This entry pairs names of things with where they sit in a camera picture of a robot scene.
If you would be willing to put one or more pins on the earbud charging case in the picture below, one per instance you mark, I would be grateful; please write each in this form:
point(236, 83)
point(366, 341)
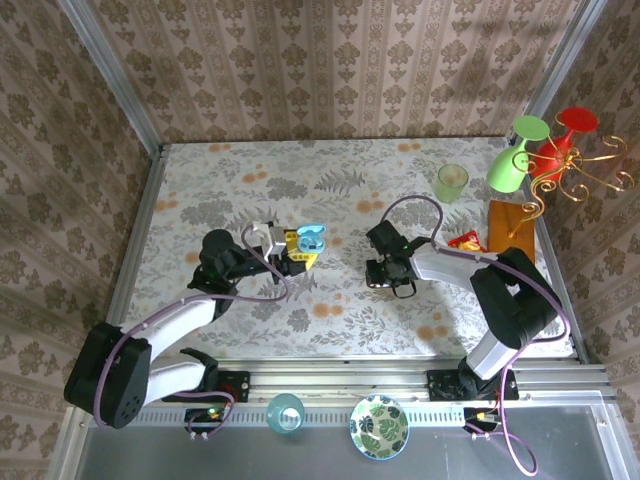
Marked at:
point(311, 241)

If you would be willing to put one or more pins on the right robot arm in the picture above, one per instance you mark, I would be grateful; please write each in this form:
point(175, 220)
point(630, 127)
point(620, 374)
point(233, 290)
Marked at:
point(440, 262)

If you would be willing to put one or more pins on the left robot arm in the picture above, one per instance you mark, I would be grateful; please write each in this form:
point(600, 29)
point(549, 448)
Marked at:
point(170, 320)

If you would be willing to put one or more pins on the red snack packet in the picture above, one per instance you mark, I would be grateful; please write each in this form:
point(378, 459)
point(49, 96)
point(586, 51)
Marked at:
point(467, 242)

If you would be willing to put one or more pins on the floral patterned tablecloth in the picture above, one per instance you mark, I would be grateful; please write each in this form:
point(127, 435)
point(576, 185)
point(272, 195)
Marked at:
point(325, 165)

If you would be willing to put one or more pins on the green glass tumbler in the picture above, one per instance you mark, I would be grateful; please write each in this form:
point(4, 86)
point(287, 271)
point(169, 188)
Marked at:
point(452, 184)

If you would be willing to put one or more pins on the green plastic wine glass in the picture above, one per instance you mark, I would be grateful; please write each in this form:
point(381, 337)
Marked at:
point(505, 170)

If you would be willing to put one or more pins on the teal translucent cup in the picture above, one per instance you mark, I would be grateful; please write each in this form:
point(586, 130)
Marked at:
point(285, 414)

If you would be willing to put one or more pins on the small controller board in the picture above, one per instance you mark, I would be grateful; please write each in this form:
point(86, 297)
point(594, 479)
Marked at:
point(482, 419)
point(207, 417)

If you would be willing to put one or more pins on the leaf pattern bowl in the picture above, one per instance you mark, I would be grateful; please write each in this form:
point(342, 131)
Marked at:
point(379, 426)

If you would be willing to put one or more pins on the red plastic wine glass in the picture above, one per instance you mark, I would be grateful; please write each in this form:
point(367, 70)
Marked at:
point(550, 155)

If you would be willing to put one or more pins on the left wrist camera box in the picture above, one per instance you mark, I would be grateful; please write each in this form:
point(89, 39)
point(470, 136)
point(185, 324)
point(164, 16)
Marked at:
point(270, 241)

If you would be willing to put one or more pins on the aluminium table side rail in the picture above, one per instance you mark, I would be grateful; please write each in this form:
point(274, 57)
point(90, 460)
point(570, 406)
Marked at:
point(137, 235)
point(560, 280)

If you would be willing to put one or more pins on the aluminium frame corner post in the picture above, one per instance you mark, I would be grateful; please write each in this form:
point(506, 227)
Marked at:
point(110, 70)
point(565, 55)

